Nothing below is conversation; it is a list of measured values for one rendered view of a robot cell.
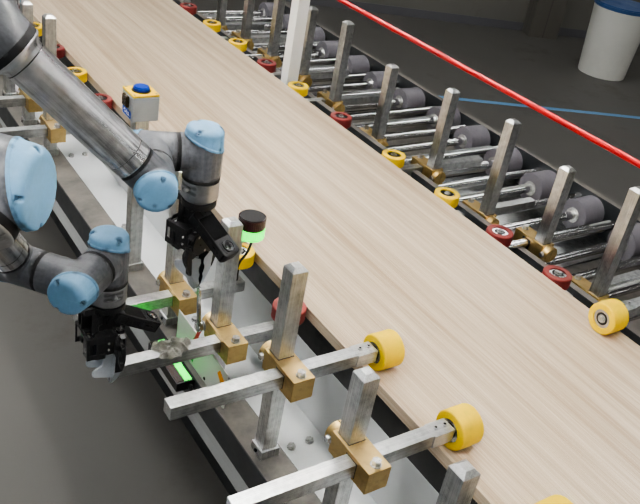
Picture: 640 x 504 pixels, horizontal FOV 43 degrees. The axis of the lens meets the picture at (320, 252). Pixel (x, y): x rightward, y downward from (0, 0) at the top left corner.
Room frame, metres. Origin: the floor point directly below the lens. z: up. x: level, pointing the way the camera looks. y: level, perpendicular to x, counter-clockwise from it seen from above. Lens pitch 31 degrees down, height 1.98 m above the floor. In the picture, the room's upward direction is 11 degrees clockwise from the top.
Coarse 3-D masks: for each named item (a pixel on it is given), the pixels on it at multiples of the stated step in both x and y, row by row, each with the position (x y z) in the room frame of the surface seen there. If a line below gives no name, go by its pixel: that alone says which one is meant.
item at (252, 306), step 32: (64, 64) 2.97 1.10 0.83; (64, 224) 2.97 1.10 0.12; (160, 224) 2.23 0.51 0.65; (256, 288) 1.76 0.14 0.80; (256, 320) 1.74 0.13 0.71; (256, 352) 1.72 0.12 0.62; (320, 352) 1.52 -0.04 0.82; (160, 384) 2.21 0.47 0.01; (320, 384) 1.50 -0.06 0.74; (192, 416) 1.96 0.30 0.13; (320, 416) 1.48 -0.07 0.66; (384, 416) 1.32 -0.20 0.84; (224, 480) 1.82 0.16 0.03; (416, 480) 1.22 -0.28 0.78
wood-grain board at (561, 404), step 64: (64, 0) 3.54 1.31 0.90; (128, 0) 3.72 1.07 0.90; (128, 64) 2.91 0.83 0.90; (192, 64) 3.04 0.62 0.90; (256, 64) 3.18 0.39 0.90; (256, 128) 2.54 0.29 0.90; (320, 128) 2.65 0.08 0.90; (256, 192) 2.09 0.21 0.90; (320, 192) 2.17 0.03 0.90; (384, 192) 2.25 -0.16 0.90; (256, 256) 1.76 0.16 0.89; (320, 256) 1.81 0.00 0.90; (384, 256) 1.87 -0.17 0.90; (448, 256) 1.93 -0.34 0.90; (512, 256) 2.00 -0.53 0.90; (320, 320) 1.53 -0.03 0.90; (384, 320) 1.58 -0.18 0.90; (448, 320) 1.63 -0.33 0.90; (512, 320) 1.68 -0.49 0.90; (576, 320) 1.73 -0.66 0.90; (384, 384) 1.35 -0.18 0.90; (448, 384) 1.38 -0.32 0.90; (512, 384) 1.43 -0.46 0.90; (576, 384) 1.47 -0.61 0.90; (512, 448) 1.22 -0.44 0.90; (576, 448) 1.26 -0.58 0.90
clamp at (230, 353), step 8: (208, 312) 1.52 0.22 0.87; (208, 320) 1.49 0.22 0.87; (208, 328) 1.48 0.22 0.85; (216, 328) 1.47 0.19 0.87; (224, 328) 1.47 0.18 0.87; (232, 328) 1.48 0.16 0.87; (224, 336) 1.44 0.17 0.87; (232, 336) 1.45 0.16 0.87; (240, 336) 1.45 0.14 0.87; (224, 344) 1.42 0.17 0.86; (232, 344) 1.42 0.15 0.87; (240, 344) 1.43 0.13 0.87; (224, 352) 1.42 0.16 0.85; (232, 352) 1.41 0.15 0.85; (240, 352) 1.43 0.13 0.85; (224, 360) 1.41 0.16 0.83; (232, 360) 1.42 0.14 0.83; (240, 360) 1.43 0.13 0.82
